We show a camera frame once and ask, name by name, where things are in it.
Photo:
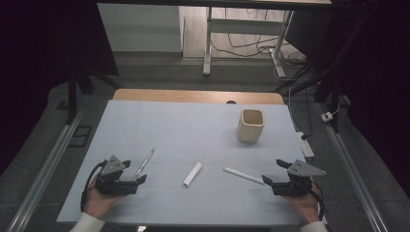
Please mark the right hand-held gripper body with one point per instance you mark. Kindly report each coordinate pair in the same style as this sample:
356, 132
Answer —
295, 187

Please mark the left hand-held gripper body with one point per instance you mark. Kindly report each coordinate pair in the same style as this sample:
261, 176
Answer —
112, 185

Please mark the silver metal pen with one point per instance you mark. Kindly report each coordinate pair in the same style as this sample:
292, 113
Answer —
144, 163

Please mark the thin white pen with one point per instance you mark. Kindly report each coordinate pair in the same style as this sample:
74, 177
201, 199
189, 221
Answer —
243, 175

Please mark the beige square pen holder cup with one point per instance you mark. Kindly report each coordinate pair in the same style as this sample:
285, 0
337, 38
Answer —
249, 130

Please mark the thick white marker pen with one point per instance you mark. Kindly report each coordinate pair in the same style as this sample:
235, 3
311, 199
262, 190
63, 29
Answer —
192, 174

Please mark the person's right hand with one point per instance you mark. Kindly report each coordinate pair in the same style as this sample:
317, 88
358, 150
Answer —
307, 206

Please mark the person's left hand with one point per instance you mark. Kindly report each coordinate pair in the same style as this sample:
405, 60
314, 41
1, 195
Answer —
96, 203

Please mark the white power strip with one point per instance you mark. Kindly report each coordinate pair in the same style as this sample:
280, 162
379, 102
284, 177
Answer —
306, 146

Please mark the black floor plate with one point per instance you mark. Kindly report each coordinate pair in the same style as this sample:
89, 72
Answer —
80, 137

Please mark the white table mat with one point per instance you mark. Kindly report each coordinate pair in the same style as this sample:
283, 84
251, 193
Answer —
180, 135

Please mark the black metal stand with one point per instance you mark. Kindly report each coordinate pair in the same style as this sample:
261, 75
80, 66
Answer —
325, 80
71, 96

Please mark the dark curtain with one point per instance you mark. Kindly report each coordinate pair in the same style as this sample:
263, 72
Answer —
38, 64
377, 80

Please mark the white cabinet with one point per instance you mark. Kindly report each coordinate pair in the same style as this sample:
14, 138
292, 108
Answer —
138, 29

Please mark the aluminium floor rail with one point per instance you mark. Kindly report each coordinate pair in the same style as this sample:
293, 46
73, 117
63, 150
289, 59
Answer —
42, 167
354, 174

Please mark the white desk frame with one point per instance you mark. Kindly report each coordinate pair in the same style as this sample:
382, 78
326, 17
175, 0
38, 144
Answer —
245, 26

